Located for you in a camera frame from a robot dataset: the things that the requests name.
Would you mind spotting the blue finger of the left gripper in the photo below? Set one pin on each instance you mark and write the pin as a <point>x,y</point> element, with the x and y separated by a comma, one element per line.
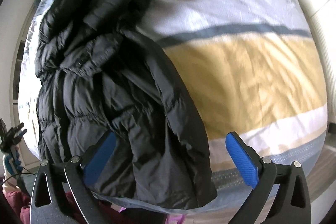
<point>22,132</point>

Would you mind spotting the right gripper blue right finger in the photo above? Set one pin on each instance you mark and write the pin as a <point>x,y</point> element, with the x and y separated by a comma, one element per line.
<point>245,159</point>

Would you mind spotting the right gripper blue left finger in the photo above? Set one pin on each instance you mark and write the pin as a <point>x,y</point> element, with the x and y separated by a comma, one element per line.
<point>96,158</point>

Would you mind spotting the black long puffer coat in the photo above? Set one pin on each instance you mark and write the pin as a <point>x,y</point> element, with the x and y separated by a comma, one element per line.
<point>98,75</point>

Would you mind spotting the striped bed duvet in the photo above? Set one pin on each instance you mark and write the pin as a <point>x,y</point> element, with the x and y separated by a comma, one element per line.
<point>250,66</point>

